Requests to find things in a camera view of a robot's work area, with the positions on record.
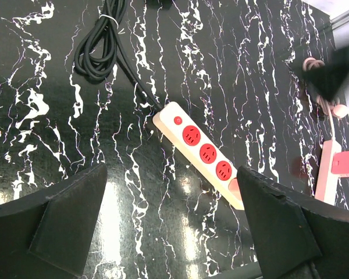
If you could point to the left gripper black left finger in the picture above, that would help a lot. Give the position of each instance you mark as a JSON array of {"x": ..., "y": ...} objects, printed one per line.
[{"x": 48, "y": 234}]

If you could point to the black cube adapter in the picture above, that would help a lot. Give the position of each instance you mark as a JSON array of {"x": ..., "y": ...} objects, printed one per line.
[{"x": 166, "y": 4}]

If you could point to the beige red power strip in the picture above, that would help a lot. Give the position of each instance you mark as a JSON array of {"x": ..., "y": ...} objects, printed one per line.
[{"x": 181, "y": 130}]

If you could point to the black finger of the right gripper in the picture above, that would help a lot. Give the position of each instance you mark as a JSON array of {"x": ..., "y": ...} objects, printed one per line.
[{"x": 329, "y": 80}]

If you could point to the pink power strip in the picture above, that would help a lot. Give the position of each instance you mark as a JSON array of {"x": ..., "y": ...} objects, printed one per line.
[{"x": 326, "y": 186}]

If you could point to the pink square plug adapter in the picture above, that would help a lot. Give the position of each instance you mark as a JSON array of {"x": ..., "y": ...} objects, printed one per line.
[{"x": 340, "y": 164}]

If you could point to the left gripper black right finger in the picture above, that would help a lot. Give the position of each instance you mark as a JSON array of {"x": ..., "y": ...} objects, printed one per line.
[{"x": 295, "y": 236}]

